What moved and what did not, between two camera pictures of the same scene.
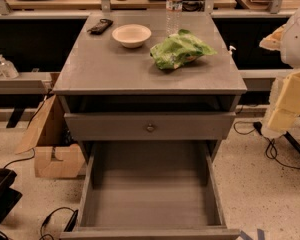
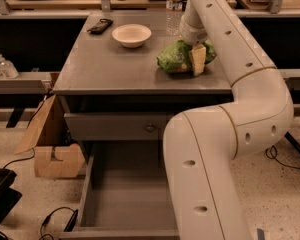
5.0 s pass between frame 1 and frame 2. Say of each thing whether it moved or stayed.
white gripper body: moved
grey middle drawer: stayed
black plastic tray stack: stayed
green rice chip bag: moved
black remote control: stayed
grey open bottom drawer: stayed
